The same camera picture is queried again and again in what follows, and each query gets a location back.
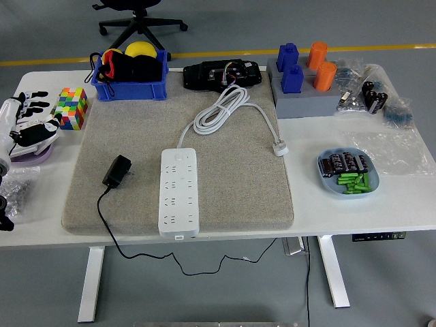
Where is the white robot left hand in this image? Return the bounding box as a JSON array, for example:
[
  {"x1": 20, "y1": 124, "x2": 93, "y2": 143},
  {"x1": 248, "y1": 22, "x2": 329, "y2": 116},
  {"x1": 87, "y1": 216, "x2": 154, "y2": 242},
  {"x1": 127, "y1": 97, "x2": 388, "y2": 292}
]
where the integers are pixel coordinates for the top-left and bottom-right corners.
[{"x1": 0, "y1": 90, "x2": 63, "y2": 161}]

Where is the black plug adapter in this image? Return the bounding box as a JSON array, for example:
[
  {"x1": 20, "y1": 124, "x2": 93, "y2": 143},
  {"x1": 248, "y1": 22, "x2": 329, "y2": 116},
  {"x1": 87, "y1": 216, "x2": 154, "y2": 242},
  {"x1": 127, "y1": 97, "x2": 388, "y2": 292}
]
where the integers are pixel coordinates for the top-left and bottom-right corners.
[{"x1": 102, "y1": 155, "x2": 134, "y2": 188}]

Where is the white power strip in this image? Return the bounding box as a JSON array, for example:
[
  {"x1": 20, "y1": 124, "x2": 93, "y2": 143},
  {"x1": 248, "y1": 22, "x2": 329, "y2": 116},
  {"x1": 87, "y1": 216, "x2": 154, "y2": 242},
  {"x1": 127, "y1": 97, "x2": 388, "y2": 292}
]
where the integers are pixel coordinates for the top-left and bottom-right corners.
[{"x1": 158, "y1": 146, "x2": 201, "y2": 238}]

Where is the thin black adapter cord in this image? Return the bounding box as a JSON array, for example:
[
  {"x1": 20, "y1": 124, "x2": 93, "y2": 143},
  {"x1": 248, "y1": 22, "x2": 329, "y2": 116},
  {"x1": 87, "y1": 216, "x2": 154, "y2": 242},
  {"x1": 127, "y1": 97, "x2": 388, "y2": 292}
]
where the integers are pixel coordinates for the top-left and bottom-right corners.
[{"x1": 97, "y1": 185, "x2": 279, "y2": 277}]

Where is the purple round disc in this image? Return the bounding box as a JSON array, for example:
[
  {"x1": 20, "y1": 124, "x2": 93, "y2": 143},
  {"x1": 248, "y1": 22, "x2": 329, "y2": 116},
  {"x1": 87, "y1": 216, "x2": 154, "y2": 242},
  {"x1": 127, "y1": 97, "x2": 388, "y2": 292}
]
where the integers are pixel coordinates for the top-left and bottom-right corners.
[{"x1": 10, "y1": 144, "x2": 54, "y2": 164}]

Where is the colourful puzzle cube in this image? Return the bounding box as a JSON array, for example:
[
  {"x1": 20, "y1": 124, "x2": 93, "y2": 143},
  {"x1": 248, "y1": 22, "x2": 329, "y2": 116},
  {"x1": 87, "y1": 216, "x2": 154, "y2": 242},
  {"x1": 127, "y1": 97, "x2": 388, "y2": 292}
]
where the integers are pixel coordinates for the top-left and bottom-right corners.
[{"x1": 53, "y1": 87, "x2": 90, "y2": 131}]

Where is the clear bag of metal parts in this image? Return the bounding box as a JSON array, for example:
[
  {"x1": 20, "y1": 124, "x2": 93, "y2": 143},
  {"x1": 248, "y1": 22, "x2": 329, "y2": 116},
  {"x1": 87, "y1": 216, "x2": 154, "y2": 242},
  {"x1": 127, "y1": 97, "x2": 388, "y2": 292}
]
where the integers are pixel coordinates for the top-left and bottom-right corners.
[
  {"x1": 335, "y1": 84, "x2": 371, "y2": 115},
  {"x1": 0, "y1": 166, "x2": 41, "y2": 217}
]

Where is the black pouch with red lining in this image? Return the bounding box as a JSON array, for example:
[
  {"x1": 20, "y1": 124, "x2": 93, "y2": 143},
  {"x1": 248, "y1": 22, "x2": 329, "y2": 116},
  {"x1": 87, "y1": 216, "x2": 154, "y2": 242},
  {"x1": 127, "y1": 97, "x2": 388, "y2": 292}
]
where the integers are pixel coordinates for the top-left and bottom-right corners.
[{"x1": 89, "y1": 52, "x2": 136, "y2": 95}]

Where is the small yellow ball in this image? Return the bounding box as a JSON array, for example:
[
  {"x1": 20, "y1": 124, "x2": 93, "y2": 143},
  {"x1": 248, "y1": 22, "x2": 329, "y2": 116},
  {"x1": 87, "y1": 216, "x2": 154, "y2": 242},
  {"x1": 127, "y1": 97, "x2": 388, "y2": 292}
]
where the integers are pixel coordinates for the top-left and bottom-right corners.
[{"x1": 101, "y1": 48, "x2": 123, "y2": 64}]

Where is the blue plastic bin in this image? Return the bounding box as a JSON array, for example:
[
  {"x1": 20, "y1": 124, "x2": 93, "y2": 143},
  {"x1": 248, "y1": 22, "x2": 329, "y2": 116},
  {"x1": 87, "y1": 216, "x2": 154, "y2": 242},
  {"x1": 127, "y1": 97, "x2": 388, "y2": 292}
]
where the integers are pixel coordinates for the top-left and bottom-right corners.
[{"x1": 91, "y1": 50, "x2": 170, "y2": 102}]

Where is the plain black pouch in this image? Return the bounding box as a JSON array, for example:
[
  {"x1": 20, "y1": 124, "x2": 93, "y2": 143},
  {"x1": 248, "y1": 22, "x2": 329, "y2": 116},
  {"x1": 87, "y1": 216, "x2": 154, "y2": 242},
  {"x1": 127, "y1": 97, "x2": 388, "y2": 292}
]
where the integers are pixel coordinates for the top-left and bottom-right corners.
[{"x1": 131, "y1": 56, "x2": 164, "y2": 82}]

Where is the large yellow ball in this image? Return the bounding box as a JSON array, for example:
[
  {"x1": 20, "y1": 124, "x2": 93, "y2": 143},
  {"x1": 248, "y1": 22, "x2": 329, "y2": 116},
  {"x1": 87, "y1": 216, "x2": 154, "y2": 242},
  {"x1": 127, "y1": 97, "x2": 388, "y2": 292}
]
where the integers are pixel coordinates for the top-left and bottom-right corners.
[{"x1": 124, "y1": 41, "x2": 157, "y2": 59}]

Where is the black office chair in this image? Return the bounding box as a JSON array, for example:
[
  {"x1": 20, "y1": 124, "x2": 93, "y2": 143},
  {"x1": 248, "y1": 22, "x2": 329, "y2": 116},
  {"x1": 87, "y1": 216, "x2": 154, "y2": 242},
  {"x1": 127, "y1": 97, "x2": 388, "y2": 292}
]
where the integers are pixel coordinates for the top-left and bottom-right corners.
[{"x1": 91, "y1": 0, "x2": 189, "y2": 62}]

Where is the white table leg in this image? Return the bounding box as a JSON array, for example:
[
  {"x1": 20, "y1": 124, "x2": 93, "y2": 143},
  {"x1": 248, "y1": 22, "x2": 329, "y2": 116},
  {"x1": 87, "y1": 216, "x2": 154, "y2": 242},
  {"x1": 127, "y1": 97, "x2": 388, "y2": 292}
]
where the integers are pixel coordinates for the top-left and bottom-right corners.
[
  {"x1": 316, "y1": 234, "x2": 351, "y2": 309},
  {"x1": 77, "y1": 247, "x2": 106, "y2": 324}
]

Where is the black electronic device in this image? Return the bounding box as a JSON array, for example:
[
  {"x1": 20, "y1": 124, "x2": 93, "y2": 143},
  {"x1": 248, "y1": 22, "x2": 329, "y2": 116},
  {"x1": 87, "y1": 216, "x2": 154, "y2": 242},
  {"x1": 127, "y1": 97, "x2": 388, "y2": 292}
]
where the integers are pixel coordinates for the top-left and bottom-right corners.
[{"x1": 183, "y1": 59, "x2": 263, "y2": 92}]

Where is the grey-brown table mat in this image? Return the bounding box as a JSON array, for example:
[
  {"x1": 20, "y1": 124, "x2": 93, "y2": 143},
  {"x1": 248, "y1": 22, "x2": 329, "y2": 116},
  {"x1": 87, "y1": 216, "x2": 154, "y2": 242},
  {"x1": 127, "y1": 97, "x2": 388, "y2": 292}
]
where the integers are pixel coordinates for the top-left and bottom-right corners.
[{"x1": 61, "y1": 69, "x2": 295, "y2": 236}]

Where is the grey block holder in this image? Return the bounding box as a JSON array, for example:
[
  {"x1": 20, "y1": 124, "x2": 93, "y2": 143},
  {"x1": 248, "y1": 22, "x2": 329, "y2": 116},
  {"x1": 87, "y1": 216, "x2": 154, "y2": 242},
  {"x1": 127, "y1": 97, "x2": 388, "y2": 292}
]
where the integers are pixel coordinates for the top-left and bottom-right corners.
[
  {"x1": 266, "y1": 56, "x2": 341, "y2": 80},
  {"x1": 272, "y1": 75, "x2": 343, "y2": 119}
]

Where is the blue plastic block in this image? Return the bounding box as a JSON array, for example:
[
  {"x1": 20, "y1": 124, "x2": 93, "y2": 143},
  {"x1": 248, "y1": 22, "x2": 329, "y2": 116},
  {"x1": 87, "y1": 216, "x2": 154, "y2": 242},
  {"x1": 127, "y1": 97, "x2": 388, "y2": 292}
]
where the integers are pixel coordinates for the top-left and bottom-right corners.
[
  {"x1": 276, "y1": 42, "x2": 300, "y2": 73},
  {"x1": 281, "y1": 64, "x2": 305, "y2": 95}
]

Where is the orange cylinder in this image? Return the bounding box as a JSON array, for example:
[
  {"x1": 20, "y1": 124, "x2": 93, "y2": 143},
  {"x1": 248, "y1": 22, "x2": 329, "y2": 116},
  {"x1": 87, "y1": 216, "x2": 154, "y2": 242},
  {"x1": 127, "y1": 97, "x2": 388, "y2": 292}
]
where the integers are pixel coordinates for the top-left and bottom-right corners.
[
  {"x1": 306, "y1": 41, "x2": 329, "y2": 71},
  {"x1": 313, "y1": 61, "x2": 338, "y2": 91}
]

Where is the light blue tray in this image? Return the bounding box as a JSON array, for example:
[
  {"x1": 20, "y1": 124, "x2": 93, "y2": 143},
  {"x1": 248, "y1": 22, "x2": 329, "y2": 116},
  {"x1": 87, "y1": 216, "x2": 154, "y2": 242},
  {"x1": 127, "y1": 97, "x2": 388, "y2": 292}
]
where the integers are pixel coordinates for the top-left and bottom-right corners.
[{"x1": 317, "y1": 146, "x2": 380, "y2": 200}]

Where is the clear bag of blue parts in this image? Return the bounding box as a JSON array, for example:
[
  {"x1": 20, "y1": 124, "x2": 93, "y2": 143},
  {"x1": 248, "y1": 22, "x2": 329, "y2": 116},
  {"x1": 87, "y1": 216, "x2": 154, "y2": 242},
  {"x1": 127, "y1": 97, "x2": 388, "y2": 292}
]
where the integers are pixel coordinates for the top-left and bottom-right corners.
[
  {"x1": 335, "y1": 57, "x2": 365, "y2": 86},
  {"x1": 381, "y1": 97, "x2": 415, "y2": 129}
]

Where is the clear bag of black capacitors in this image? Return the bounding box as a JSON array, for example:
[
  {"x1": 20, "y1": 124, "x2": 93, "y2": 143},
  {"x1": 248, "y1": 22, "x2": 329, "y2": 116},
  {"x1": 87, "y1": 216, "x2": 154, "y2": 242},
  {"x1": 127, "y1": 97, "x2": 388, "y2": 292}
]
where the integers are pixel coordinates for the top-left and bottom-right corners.
[{"x1": 360, "y1": 64, "x2": 391, "y2": 115}]

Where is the large empty clear bag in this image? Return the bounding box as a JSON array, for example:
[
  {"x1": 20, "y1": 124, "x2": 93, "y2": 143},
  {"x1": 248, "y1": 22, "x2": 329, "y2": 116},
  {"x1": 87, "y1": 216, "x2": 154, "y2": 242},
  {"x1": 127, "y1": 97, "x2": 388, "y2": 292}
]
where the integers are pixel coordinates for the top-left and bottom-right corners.
[{"x1": 343, "y1": 129, "x2": 436, "y2": 176}]

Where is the black table control panel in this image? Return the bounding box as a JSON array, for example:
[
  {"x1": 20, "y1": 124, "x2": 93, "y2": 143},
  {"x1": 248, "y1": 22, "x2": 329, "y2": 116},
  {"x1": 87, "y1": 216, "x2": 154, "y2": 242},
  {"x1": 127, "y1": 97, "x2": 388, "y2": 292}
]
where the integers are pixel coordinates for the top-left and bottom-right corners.
[{"x1": 352, "y1": 231, "x2": 408, "y2": 243}]

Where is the white switch plate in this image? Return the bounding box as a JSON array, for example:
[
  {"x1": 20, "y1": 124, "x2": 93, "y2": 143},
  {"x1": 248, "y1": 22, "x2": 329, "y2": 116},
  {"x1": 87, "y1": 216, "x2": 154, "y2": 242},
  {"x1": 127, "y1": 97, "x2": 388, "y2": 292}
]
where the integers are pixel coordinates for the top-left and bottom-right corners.
[{"x1": 15, "y1": 131, "x2": 61, "y2": 156}]

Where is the white power strip cable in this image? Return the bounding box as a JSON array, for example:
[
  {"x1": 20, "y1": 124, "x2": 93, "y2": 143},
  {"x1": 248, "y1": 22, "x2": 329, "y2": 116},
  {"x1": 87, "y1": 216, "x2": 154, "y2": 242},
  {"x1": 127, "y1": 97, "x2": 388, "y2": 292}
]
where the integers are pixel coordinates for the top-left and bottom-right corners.
[{"x1": 176, "y1": 84, "x2": 279, "y2": 149}]

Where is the metal bracket under table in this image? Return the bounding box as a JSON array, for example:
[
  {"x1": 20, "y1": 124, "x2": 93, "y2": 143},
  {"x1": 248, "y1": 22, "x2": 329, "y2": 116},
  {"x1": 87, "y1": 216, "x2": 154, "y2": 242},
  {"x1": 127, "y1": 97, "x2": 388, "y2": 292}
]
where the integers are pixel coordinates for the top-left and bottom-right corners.
[{"x1": 281, "y1": 237, "x2": 309, "y2": 256}]

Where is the black hanging cable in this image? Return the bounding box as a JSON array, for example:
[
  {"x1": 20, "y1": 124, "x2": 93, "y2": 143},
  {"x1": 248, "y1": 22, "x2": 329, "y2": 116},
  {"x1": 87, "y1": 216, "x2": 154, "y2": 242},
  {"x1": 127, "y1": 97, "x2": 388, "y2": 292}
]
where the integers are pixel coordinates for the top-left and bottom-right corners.
[{"x1": 305, "y1": 236, "x2": 311, "y2": 327}]

